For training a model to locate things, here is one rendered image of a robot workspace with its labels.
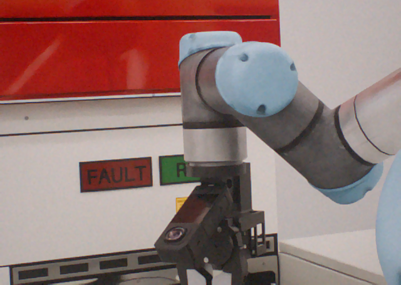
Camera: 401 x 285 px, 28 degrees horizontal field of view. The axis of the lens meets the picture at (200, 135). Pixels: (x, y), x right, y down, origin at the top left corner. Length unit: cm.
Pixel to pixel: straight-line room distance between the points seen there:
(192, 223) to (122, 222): 41
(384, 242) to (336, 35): 286
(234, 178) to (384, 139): 22
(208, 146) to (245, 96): 13
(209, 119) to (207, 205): 10
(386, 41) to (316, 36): 31
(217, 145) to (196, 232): 11
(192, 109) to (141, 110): 37
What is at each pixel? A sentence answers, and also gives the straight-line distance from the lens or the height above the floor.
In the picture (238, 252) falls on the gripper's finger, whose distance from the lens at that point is 94.
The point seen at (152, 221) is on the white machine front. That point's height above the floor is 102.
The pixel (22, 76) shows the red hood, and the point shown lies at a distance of 121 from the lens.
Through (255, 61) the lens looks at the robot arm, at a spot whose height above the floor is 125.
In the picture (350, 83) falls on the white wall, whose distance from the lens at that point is 322.
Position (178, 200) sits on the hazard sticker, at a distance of 133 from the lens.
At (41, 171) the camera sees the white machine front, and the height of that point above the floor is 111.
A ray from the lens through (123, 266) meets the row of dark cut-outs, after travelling 132.
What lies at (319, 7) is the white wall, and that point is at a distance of 317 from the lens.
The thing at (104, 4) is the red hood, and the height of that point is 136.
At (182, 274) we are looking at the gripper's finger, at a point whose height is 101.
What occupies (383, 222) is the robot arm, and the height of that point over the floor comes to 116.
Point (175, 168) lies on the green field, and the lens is 132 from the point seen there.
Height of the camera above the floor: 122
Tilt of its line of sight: 3 degrees down
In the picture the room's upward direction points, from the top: 3 degrees counter-clockwise
